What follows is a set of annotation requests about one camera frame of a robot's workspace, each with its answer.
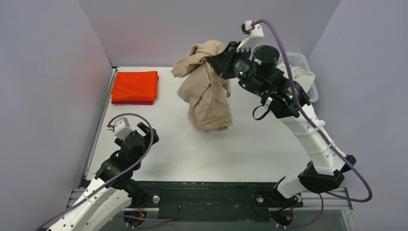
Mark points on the folded orange t shirt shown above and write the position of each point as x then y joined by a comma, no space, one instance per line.
135,86

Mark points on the white t shirt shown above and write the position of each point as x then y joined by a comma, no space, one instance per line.
303,77

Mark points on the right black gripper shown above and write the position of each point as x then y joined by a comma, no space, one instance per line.
225,60

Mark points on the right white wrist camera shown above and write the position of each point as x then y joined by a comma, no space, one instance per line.
254,33

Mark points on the folded red t shirt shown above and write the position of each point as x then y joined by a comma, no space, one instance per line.
132,102

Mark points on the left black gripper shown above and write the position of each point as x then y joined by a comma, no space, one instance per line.
140,138

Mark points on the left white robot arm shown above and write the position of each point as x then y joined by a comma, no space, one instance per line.
112,188

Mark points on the white plastic basket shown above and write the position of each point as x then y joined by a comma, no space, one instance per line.
298,59

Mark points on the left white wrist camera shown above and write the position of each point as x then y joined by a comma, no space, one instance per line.
121,128

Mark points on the beige t shirt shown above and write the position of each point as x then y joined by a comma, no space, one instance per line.
202,89

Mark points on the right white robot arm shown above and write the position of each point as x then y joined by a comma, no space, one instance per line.
257,72

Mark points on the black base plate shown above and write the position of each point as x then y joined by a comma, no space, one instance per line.
209,201

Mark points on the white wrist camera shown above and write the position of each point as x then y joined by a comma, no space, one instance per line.
121,128
254,33

